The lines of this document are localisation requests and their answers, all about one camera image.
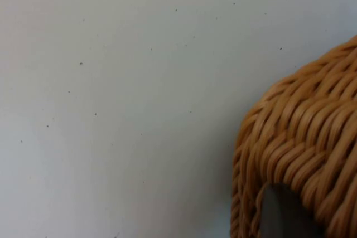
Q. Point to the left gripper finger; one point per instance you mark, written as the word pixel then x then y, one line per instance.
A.
pixel 281 215

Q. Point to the pale brown wicker basket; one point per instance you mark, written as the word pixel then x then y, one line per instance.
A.
pixel 306 126

